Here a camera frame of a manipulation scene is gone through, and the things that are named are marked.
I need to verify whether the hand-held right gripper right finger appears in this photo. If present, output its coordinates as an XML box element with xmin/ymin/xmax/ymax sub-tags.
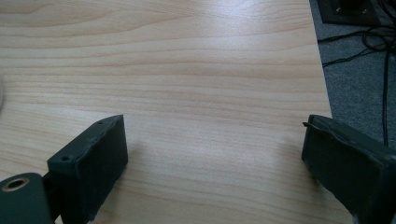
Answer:
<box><xmin>301</xmin><ymin>114</ymin><xmax>396</xmax><ymax>224</ymax></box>

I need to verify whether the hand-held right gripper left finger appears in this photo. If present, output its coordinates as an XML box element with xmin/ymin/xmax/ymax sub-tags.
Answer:
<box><xmin>46</xmin><ymin>114</ymin><xmax>130</xmax><ymax>224</ymax></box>

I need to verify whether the black metal stand base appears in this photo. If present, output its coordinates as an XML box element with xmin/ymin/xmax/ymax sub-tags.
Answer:
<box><xmin>316</xmin><ymin>0</ymin><xmax>396</xmax><ymax>26</ymax></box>

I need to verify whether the long black floor cable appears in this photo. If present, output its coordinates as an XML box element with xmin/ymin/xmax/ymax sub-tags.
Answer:
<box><xmin>382</xmin><ymin>48</ymin><xmax>390</xmax><ymax>147</ymax></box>

